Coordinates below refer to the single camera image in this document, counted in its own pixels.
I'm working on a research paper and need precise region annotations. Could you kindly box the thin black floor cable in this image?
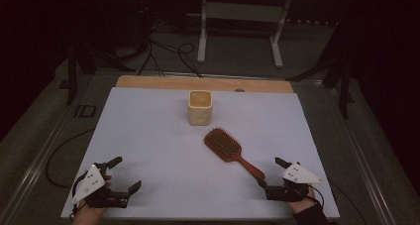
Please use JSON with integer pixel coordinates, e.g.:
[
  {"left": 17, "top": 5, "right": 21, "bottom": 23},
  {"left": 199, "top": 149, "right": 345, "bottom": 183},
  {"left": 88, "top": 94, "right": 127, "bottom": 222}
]
[{"left": 328, "top": 179, "right": 368, "bottom": 225}]

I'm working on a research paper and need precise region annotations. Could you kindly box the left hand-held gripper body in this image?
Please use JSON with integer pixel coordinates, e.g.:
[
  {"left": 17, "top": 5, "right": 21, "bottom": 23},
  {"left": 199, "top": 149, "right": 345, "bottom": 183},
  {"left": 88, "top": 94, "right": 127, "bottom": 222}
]
[{"left": 71, "top": 164, "right": 130, "bottom": 209}]

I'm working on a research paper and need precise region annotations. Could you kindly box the white metal stand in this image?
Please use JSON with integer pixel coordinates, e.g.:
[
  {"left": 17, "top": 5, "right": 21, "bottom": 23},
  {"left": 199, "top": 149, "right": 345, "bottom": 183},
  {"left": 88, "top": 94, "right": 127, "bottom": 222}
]
[{"left": 186, "top": 0, "right": 295, "bottom": 69}]

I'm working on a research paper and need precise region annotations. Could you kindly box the white table cover sheet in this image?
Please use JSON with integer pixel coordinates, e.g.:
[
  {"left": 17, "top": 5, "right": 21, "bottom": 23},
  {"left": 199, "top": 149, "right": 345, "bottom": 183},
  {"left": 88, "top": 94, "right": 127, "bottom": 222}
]
[{"left": 59, "top": 86, "right": 341, "bottom": 219}]

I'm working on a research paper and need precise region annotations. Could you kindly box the long black floor cable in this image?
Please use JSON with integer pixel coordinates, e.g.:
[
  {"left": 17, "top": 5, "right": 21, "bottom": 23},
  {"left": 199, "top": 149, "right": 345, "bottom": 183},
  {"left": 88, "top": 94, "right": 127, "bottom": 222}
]
[{"left": 45, "top": 128, "right": 97, "bottom": 189}]

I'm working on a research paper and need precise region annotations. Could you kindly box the brown wooden paddle hairbrush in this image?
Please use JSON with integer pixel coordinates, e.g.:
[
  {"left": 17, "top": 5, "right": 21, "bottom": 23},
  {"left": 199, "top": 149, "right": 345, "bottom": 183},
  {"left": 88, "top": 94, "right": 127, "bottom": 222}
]
[{"left": 203, "top": 127, "right": 266, "bottom": 181}]

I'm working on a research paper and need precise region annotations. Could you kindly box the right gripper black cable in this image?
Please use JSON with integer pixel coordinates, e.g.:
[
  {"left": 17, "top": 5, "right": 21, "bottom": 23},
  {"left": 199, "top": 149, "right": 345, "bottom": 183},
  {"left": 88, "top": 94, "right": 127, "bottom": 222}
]
[{"left": 306, "top": 184, "right": 326, "bottom": 209}]

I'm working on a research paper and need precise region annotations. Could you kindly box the cream square cup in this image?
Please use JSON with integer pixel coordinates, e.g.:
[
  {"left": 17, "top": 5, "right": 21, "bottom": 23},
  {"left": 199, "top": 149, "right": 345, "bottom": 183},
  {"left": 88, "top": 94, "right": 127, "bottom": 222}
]
[{"left": 187, "top": 89, "right": 213, "bottom": 127}]

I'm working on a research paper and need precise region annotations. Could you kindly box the metal floor rail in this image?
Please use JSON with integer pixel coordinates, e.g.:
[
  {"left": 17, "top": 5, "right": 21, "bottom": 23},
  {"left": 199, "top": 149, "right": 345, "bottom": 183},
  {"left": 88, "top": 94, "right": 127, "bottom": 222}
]
[
  {"left": 325, "top": 85, "right": 397, "bottom": 225},
  {"left": 0, "top": 99, "right": 85, "bottom": 225}
]

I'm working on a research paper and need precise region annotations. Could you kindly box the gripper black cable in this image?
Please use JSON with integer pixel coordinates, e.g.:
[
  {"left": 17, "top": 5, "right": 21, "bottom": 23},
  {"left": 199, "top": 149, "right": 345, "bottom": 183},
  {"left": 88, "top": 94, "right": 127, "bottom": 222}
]
[
  {"left": 306, "top": 184, "right": 326, "bottom": 209},
  {"left": 69, "top": 171, "right": 89, "bottom": 219}
]

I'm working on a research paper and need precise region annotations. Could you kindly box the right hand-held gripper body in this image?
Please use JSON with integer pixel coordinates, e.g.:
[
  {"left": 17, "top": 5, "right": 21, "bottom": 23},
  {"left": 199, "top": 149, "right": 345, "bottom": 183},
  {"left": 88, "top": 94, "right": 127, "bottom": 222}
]
[{"left": 264, "top": 163, "right": 324, "bottom": 203}]

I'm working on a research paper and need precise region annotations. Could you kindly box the person's right hand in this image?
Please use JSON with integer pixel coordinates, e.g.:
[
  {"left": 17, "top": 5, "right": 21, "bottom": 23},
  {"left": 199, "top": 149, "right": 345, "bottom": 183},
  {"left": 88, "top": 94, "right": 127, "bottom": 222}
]
[{"left": 286, "top": 184, "right": 318, "bottom": 215}]

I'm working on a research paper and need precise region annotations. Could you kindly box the person's left hand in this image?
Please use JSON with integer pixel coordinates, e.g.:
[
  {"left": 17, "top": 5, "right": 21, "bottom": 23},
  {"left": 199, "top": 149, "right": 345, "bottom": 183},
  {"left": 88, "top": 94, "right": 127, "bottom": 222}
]
[{"left": 76, "top": 174, "right": 113, "bottom": 219}]

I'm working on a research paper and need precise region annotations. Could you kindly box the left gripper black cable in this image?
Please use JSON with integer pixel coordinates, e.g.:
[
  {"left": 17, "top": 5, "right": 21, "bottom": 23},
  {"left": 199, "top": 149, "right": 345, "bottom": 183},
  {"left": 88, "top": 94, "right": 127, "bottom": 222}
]
[{"left": 69, "top": 171, "right": 89, "bottom": 219}]

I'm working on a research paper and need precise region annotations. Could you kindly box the black floor cables bundle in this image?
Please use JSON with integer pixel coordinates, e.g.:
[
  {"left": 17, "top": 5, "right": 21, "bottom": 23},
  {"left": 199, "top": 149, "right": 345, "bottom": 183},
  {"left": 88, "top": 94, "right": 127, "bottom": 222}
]
[{"left": 137, "top": 18, "right": 205, "bottom": 79}]

